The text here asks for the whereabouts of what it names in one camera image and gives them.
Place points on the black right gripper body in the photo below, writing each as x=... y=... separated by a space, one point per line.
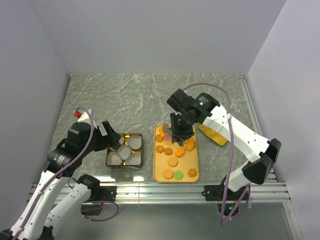
x=182 y=127

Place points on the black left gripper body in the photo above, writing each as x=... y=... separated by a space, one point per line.
x=102 y=142

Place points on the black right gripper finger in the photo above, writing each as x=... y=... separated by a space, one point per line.
x=181 y=143
x=167 y=129

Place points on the orange fish cookie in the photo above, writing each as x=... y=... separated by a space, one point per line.
x=190 y=144
x=180 y=152

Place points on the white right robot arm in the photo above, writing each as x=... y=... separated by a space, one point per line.
x=261 y=153

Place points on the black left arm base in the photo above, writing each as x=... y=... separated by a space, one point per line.
x=99 y=194

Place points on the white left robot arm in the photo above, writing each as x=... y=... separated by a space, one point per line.
x=42 y=218

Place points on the flower shaped cookie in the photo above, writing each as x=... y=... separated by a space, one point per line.
x=161 y=131
x=160 y=149
x=192 y=172

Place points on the white paper cup liner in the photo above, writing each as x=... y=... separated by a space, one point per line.
x=120 y=143
x=134 y=142
x=124 y=152
x=134 y=159
x=113 y=159

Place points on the pink round cookie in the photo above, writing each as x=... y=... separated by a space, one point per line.
x=167 y=137

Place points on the round waffle cookie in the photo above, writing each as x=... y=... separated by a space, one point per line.
x=168 y=174
x=159 y=138
x=172 y=161

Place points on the gold cookie tin box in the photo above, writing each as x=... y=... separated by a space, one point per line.
x=123 y=166

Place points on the orange plastic tray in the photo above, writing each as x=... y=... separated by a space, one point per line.
x=187 y=161

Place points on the green round cookie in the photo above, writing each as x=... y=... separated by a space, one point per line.
x=178 y=175

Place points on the gold tin lid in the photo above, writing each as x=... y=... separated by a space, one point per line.
x=213 y=135

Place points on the aluminium front rail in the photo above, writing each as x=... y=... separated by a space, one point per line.
x=188 y=193

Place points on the white aluminium side rail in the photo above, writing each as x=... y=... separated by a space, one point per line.
x=248 y=110

